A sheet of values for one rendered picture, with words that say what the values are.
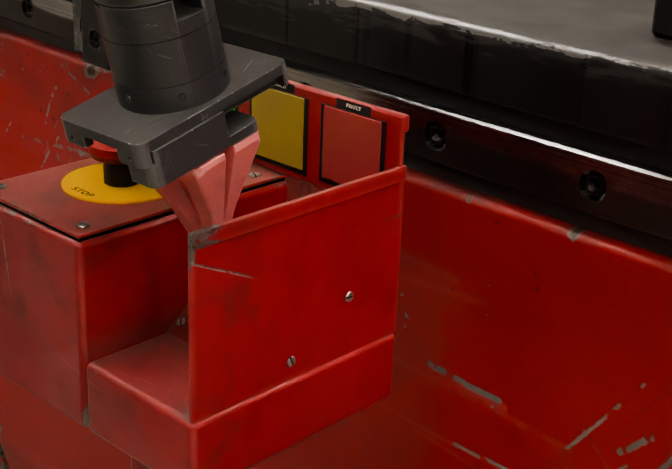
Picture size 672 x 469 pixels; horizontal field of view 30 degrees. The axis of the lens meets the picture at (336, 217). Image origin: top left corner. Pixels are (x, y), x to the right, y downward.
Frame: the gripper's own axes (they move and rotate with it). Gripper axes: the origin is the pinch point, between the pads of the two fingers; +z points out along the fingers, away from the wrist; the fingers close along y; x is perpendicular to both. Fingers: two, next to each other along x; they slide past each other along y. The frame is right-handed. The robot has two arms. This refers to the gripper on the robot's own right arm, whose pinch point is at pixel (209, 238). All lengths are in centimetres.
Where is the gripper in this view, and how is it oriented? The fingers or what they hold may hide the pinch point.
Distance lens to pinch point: 68.5
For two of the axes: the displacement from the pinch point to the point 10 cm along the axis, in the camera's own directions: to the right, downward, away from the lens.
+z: 1.4, 8.4, 5.2
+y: 6.7, -4.7, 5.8
